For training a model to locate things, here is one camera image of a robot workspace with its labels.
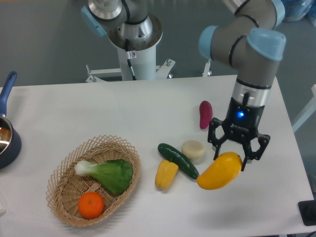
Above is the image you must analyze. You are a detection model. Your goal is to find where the yellow mango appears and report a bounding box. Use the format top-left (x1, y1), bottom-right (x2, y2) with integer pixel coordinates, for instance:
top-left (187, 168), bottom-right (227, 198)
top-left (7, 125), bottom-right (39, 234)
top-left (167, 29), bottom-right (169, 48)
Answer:
top-left (197, 152), bottom-right (242, 190)

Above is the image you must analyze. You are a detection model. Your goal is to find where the blue plastic bag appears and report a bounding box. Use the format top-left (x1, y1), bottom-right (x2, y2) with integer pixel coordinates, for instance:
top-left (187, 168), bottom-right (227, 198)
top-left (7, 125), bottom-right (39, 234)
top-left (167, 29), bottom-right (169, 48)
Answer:
top-left (282, 0), bottom-right (314, 22)

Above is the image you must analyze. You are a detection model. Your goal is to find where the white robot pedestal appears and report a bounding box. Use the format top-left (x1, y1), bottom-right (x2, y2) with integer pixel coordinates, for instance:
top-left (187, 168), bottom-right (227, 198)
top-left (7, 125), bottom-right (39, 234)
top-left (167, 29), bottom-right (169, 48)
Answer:
top-left (85, 14), bottom-right (213, 83)

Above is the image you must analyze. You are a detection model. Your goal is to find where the black device at edge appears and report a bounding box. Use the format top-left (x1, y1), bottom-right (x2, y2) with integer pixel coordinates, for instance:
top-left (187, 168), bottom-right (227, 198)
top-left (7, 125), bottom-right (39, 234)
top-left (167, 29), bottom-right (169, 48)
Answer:
top-left (298, 200), bottom-right (316, 226)

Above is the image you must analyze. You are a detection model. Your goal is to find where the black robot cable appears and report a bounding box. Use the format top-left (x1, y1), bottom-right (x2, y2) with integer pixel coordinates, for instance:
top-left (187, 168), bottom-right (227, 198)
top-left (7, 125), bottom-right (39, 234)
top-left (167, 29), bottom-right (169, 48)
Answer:
top-left (124, 39), bottom-right (137, 81)

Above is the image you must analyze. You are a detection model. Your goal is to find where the green cucumber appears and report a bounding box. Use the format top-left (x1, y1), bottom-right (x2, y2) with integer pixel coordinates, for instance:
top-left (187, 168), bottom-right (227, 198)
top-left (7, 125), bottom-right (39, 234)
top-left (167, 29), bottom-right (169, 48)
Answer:
top-left (158, 143), bottom-right (199, 180)

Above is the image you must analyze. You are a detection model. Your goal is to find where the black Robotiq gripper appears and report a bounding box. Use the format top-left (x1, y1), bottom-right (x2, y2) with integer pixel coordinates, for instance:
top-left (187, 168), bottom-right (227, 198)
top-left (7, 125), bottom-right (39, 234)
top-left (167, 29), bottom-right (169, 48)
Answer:
top-left (207, 97), bottom-right (271, 171)

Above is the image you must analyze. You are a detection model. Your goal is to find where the yellow corn piece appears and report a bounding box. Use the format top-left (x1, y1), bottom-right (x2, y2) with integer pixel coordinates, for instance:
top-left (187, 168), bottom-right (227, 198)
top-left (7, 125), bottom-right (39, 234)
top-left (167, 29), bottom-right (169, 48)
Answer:
top-left (155, 159), bottom-right (179, 190)

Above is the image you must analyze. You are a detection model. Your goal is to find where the woven wicker basket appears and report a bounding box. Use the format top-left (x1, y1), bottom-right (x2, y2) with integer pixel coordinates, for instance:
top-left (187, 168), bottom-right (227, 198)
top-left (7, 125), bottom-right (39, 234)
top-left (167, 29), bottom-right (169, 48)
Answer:
top-left (46, 135), bottom-right (141, 227)

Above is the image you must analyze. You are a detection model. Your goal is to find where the green bok choy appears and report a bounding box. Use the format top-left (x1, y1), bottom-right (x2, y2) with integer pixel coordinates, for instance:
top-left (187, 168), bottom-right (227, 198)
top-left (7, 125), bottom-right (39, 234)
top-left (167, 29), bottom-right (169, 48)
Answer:
top-left (75, 159), bottom-right (133, 195)

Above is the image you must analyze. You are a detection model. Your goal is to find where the cream round cake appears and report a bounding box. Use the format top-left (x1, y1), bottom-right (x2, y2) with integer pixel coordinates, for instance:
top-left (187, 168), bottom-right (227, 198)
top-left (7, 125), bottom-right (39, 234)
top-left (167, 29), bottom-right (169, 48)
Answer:
top-left (181, 140), bottom-right (205, 164)

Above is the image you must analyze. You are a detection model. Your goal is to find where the purple sweet potato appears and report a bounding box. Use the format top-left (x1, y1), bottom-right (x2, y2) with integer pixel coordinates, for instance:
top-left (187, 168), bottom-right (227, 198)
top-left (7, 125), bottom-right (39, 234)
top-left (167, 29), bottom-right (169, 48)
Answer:
top-left (199, 101), bottom-right (213, 129)

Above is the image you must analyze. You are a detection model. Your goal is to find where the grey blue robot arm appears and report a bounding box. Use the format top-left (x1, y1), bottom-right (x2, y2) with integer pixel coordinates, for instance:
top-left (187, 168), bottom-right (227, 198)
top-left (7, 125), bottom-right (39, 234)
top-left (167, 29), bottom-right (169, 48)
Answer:
top-left (81, 0), bottom-right (286, 163)

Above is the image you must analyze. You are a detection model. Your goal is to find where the white frame right edge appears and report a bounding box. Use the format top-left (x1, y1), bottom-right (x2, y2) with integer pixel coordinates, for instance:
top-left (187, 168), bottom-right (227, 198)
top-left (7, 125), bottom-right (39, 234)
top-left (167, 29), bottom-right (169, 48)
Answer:
top-left (292, 84), bottom-right (316, 133)

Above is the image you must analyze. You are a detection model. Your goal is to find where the dark blue saucepan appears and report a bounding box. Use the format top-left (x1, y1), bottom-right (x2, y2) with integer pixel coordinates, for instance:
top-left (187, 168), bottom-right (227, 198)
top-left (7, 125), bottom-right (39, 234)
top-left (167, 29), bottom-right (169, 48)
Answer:
top-left (0, 71), bottom-right (22, 169)

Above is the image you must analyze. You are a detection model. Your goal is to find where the orange tangerine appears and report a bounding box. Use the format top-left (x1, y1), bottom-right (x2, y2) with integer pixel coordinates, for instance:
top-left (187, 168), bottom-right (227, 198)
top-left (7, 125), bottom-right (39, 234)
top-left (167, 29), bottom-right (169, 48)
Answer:
top-left (78, 192), bottom-right (105, 219)

